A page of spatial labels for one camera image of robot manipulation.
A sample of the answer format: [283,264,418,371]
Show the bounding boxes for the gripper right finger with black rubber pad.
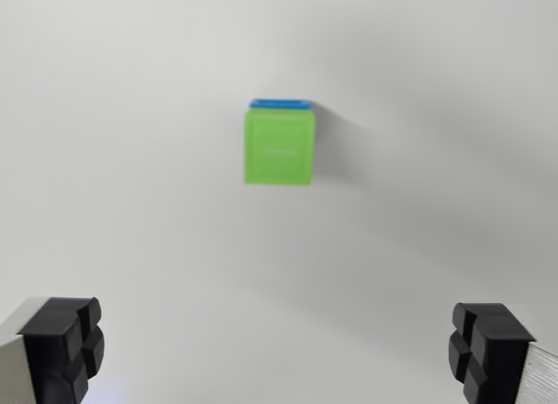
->
[446,302,558,404]

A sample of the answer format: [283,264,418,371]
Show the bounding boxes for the gripper left finger with black rubber pad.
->
[0,296,106,404]

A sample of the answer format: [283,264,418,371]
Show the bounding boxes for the green embossed cube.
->
[242,107,316,186]

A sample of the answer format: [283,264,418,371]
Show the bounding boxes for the blue embossed cube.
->
[248,97,313,113]

